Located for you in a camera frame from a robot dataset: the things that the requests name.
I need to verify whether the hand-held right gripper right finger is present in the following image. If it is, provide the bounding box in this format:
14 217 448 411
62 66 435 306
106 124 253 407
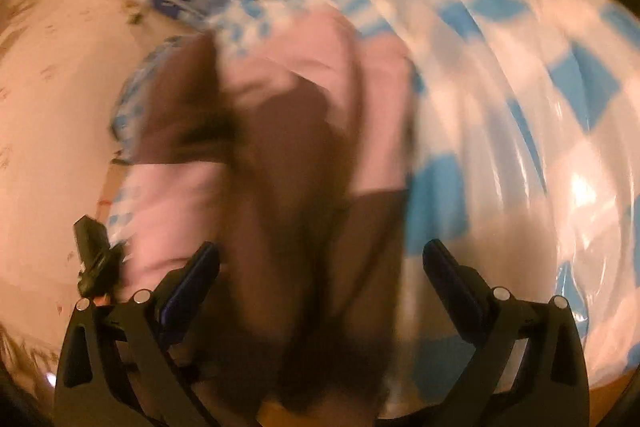
422 239 591 427

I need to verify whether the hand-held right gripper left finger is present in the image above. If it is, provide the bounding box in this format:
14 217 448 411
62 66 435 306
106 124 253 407
54 241 221 427

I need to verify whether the pink and brown hoodie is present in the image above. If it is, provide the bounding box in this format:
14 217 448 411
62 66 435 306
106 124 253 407
107 9 418 423

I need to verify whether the blue white checked plastic sheet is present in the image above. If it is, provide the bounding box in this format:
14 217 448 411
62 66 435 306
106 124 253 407
107 0 640 418

